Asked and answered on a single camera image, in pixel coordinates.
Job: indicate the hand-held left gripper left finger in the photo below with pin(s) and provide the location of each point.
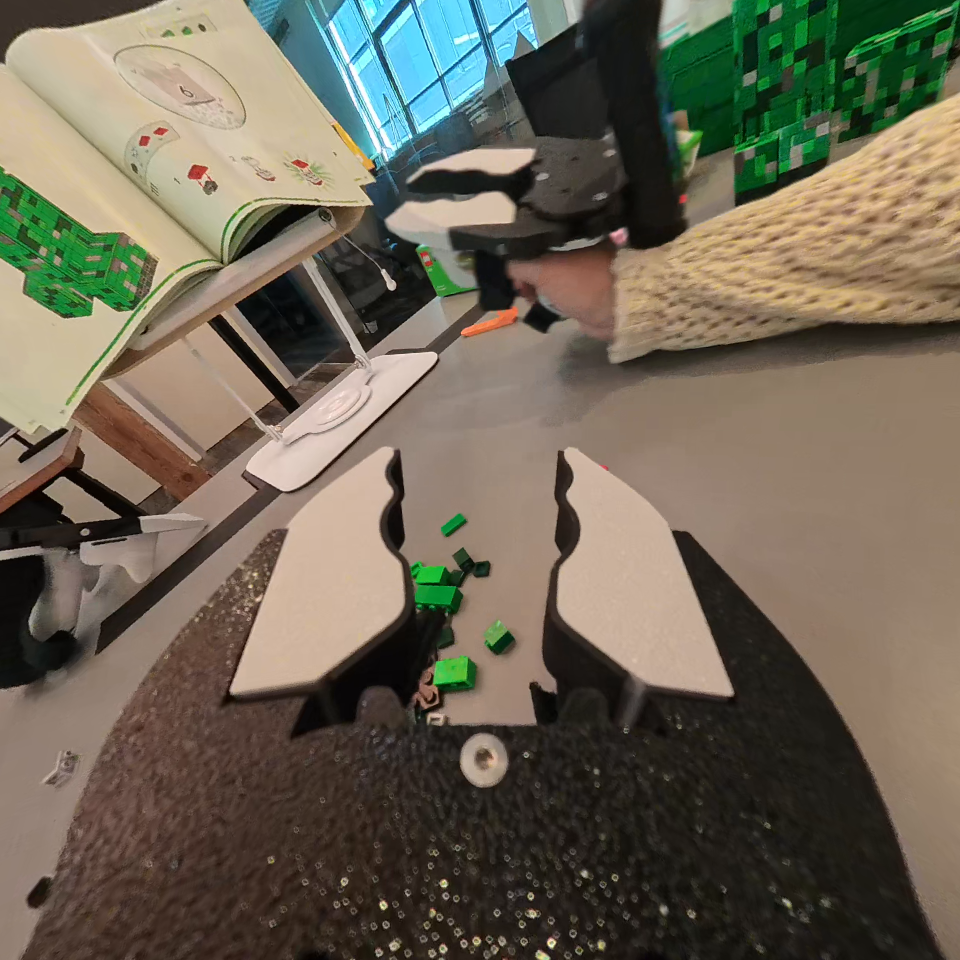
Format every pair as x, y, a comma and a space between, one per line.
322, 600

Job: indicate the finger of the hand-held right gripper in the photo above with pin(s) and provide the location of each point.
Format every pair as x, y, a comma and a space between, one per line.
480, 169
450, 214

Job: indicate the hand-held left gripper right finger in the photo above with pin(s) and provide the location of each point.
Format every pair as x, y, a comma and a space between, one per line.
637, 600

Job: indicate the pile of green lego bricks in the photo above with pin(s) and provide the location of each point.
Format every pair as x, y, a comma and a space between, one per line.
439, 596

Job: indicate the lego instruction book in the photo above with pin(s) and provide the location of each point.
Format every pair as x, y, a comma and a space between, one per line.
112, 187

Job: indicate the person's right forearm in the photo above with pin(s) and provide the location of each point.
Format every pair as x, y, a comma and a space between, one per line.
787, 247

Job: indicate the green lego box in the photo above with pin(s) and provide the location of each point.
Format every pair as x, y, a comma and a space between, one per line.
442, 274

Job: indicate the small white lego piece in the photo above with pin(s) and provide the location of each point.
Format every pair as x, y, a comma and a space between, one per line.
61, 766

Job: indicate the person's right hand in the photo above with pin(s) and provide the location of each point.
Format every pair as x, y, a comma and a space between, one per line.
577, 289

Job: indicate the black monitor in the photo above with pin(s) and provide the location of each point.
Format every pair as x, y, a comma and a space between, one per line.
555, 90

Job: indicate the orange brick separator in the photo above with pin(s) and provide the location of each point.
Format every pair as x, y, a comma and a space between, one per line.
487, 322

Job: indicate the white book stand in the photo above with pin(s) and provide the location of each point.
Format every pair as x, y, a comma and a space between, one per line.
360, 397

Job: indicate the large green pixel block figure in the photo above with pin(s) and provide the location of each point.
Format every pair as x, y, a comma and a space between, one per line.
780, 75

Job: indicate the wooden desk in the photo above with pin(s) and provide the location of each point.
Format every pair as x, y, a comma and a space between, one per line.
142, 442

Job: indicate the spare black white gripper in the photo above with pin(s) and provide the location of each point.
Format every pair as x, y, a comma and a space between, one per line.
45, 536

